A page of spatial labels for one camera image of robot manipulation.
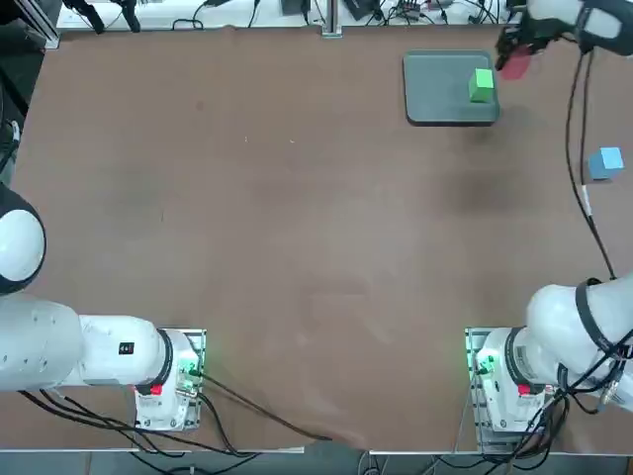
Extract black cable bundle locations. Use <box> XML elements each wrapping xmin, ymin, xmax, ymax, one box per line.
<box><xmin>18</xmin><ymin>389</ymin><xmax>251</xmax><ymax>457</ymax></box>

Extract blue square foam block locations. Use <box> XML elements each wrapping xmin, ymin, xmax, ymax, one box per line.
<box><xmin>588</xmin><ymin>146</ymin><xmax>625</xmax><ymax>182</ymax></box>

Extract silver aluminium camera post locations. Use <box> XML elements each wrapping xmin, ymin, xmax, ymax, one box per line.
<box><xmin>320</xmin><ymin>0</ymin><xmax>343</xmax><ymax>39</ymax></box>

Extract black stand leg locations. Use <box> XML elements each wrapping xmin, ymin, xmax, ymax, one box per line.
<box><xmin>114</xmin><ymin>0</ymin><xmax>142</xmax><ymax>34</ymax></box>
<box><xmin>62</xmin><ymin>0</ymin><xmax>108</xmax><ymax>35</ymax></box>

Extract green square foam block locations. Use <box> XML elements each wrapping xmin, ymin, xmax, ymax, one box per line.
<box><xmin>468</xmin><ymin>67</ymin><xmax>496</xmax><ymax>104</ymax></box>

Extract silver aluminium frame rail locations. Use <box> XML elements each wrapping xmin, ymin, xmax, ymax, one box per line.
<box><xmin>14</xmin><ymin>0</ymin><xmax>61</xmax><ymax>50</ymax></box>

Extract red square foam block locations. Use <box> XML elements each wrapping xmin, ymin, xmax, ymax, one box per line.
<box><xmin>499</xmin><ymin>51</ymin><xmax>533</xmax><ymax>80</ymax></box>

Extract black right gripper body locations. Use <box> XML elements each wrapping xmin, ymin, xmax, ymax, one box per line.
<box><xmin>518</xmin><ymin>9</ymin><xmax>564</xmax><ymax>44</ymax></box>

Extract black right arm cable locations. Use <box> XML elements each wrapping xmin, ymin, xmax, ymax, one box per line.
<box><xmin>565</xmin><ymin>47</ymin><xmax>618</xmax><ymax>282</ymax></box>

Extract gray metal tray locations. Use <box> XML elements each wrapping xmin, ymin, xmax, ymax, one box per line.
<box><xmin>403</xmin><ymin>48</ymin><xmax>500</xmax><ymax>128</ymax></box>

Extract black left base cable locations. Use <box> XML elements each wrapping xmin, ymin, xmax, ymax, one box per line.
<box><xmin>197</xmin><ymin>371</ymin><xmax>333</xmax><ymax>441</ymax></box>

